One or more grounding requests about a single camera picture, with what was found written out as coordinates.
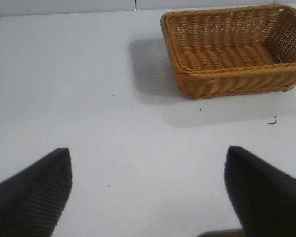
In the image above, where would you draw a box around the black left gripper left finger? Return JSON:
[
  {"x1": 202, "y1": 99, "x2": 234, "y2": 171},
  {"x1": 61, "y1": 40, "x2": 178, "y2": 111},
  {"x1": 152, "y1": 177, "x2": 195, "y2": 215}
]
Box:
[{"x1": 0, "y1": 148, "x2": 73, "y2": 237}]

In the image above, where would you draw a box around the brown woven wicker basket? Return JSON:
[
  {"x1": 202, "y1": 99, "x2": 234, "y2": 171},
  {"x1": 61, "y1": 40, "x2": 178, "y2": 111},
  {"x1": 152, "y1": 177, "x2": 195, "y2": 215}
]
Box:
[{"x1": 159, "y1": 3, "x2": 296, "y2": 99}]

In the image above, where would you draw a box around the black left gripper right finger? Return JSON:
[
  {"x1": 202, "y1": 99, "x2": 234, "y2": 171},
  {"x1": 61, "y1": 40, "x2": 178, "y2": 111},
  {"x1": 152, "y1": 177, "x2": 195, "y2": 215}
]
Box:
[{"x1": 223, "y1": 145, "x2": 296, "y2": 237}]

